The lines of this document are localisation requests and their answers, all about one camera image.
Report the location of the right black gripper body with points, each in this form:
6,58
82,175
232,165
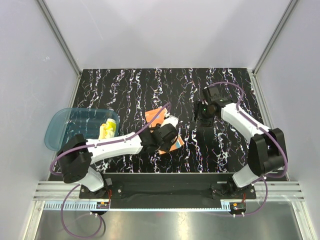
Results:
204,115

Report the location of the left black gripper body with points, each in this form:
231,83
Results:
165,146

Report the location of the orange blue dotted towel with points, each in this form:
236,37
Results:
156,116

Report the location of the yellow white patterned towel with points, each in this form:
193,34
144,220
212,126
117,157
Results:
108,129

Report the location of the blue transparent plastic bin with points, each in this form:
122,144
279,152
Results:
69,122

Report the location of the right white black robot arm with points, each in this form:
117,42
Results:
267,150

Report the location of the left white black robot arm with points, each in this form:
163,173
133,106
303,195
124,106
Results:
76,157

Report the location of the black marble pattern mat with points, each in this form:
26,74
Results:
131,92

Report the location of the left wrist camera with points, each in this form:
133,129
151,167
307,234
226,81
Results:
169,123

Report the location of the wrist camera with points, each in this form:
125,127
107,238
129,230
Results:
169,123
212,95

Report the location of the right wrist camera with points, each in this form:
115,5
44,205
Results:
212,95

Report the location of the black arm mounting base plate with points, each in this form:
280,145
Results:
215,186

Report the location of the grey slotted cable duct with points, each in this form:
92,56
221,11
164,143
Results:
117,206

